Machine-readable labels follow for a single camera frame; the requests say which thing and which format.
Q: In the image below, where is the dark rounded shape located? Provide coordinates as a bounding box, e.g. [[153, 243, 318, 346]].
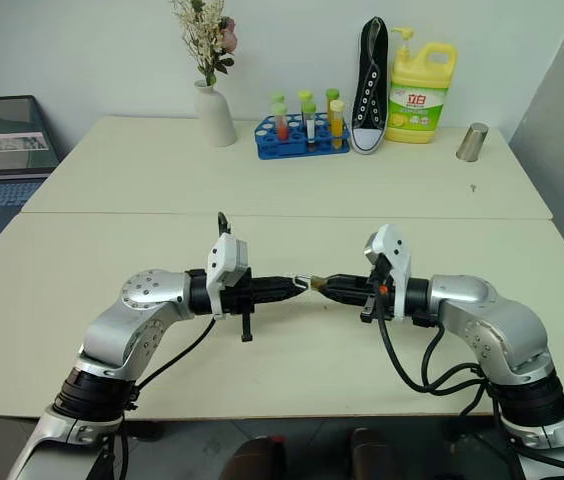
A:
[[221, 434, 288, 480], [349, 427, 396, 480]]

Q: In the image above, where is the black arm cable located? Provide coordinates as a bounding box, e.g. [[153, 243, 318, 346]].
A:
[[111, 315, 219, 480], [374, 264, 501, 419]]

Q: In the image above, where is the white ceramic vase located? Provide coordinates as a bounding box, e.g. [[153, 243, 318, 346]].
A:
[[193, 79, 238, 148]]

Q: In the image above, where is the green capped white label tube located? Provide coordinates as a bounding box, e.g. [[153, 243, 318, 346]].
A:
[[301, 102, 319, 152]]

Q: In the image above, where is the metal cup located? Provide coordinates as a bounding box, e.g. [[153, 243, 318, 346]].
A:
[[455, 122, 489, 163]]

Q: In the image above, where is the green capped red liquid tube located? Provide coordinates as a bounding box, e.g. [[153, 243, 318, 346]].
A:
[[271, 103, 291, 142]]

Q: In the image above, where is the blue test tube rack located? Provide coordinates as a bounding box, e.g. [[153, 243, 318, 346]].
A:
[[254, 112, 352, 161]]

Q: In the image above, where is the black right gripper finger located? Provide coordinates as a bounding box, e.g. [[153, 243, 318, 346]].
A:
[[322, 287, 370, 306], [322, 272, 370, 291]]

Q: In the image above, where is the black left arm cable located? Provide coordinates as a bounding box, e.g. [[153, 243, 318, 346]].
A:
[[111, 315, 219, 480]]

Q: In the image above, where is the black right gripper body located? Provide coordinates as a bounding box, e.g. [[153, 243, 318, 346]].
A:
[[359, 256, 396, 323]]

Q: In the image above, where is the yellow capped orange liquid tube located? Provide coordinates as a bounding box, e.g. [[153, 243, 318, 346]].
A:
[[329, 99, 346, 151]]

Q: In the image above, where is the black canvas sneaker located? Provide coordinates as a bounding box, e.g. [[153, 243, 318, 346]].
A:
[[350, 16, 390, 155]]

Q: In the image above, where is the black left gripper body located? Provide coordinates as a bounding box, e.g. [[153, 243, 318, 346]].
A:
[[219, 269, 264, 344]]

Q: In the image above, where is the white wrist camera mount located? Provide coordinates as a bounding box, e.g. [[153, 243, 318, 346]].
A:
[[205, 233, 252, 321], [361, 223, 415, 321]]

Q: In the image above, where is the open laptop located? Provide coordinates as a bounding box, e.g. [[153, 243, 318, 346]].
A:
[[0, 94, 62, 239]]

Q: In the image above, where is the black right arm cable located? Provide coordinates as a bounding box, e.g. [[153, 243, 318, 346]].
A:
[[374, 264, 501, 419]]

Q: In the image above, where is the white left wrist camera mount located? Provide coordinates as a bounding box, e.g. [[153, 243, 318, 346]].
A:
[[205, 233, 252, 321]]

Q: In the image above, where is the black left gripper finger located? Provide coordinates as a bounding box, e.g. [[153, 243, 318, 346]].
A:
[[260, 285, 309, 305], [260, 275, 304, 293]]

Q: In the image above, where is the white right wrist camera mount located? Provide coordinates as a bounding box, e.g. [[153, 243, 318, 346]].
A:
[[361, 223, 415, 321]]

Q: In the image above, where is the green capped orange liquid tube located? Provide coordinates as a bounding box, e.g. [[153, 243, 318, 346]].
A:
[[325, 88, 341, 124]]

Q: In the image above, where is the yellow detergent pump bottle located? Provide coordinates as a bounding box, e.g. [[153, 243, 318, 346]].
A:
[[385, 26, 458, 145]]

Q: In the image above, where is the dried flower bouquet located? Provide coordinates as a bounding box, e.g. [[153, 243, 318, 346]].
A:
[[170, 0, 238, 87]]

